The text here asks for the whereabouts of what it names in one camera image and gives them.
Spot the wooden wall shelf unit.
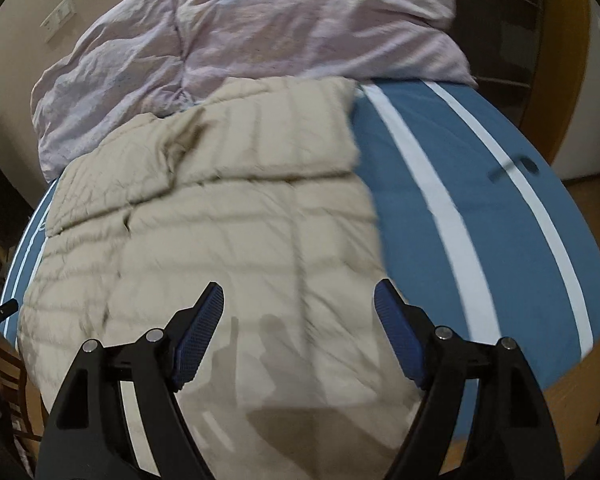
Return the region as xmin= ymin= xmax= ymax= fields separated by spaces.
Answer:
xmin=452 ymin=0 xmax=592 ymax=167

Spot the wooden chair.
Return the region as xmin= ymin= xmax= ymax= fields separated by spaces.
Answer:
xmin=0 ymin=339 xmax=44 ymax=444

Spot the lilac crumpled duvet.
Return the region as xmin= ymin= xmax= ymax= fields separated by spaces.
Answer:
xmin=31 ymin=0 xmax=478 ymax=184

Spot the blue white striped bed sheet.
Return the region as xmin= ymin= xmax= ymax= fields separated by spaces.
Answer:
xmin=2 ymin=78 xmax=600 ymax=480

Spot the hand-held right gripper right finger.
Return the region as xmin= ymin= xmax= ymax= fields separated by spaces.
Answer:
xmin=373 ymin=278 xmax=566 ymax=480

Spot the beige down jacket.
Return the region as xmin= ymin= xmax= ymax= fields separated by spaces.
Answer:
xmin=17 ymin=77 xmax=431 ymax=480

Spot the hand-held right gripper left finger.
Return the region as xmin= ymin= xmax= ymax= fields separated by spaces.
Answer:
xmin=35 ymin=281 xmax=226 ymax=480

